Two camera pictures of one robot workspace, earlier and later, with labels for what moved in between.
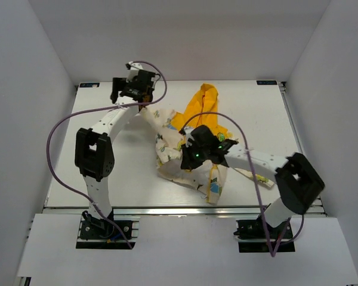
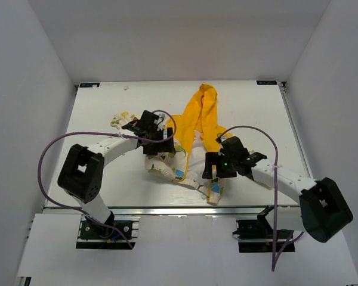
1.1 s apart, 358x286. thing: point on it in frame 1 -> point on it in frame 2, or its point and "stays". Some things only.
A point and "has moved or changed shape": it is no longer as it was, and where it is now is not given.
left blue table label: [89, 85] stays
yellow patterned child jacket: [208, 178] has moved or changed shape
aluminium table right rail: [318, 210] stays
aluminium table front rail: [169, 211] stays
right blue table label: [267, 82] stays
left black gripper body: [119, 84] -> [165, 146]
